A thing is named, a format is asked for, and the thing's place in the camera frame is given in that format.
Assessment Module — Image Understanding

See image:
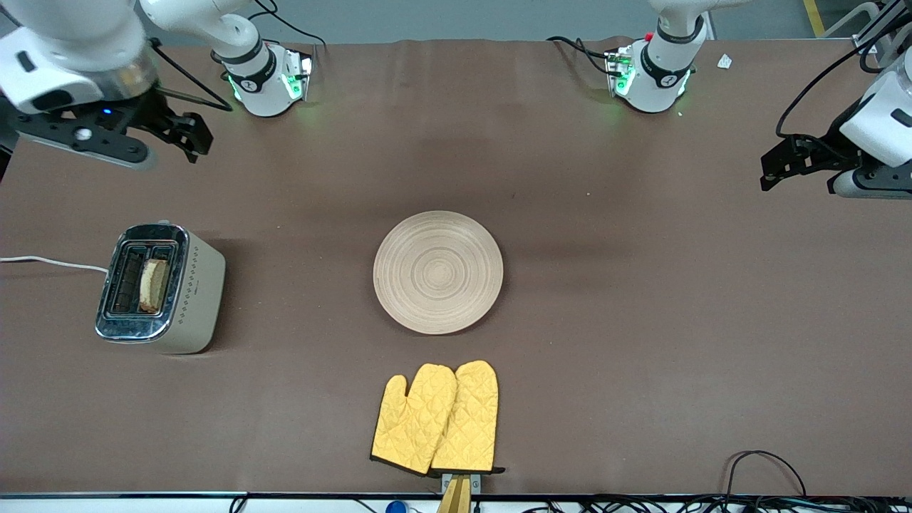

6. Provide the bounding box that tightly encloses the slice of brown bread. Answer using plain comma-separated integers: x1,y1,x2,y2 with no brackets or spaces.
138,258,171,315

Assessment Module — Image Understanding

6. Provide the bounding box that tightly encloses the round beige ribbed plate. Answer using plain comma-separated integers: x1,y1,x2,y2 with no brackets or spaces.
373,210,504,336

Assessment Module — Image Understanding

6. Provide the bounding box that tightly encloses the chrome and beige toaster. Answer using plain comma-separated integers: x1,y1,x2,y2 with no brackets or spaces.
95,219,227,356

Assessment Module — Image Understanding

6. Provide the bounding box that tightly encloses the yellow quilted oven mitt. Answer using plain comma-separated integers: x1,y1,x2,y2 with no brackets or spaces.
431,360,505,475
370,363,458,477

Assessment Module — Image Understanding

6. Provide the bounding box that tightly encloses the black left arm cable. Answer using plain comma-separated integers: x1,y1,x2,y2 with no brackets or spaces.
775,0,912,138

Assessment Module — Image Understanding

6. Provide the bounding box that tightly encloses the aluminium corner bracket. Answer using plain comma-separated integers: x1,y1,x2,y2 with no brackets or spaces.
851,14,895,66

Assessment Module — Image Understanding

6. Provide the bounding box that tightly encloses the black right base cable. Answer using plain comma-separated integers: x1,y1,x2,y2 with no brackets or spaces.
239,0,327,49

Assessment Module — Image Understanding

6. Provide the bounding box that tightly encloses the black base cable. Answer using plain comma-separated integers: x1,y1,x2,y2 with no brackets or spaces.
547,36,618,76
239,0,327,49

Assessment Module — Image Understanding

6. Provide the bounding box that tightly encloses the white toaster power cable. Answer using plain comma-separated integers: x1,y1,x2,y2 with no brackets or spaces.
0,255,109,274

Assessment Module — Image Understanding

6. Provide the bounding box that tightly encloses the black left base cable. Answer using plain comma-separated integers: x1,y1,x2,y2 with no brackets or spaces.
547,36,618,76

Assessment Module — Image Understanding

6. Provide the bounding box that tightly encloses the black looped cable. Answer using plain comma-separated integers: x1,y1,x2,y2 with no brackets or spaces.
723,450,809,499

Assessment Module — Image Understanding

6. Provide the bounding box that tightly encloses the black cable tangle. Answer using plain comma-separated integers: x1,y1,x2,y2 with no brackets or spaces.
584,494,912,513

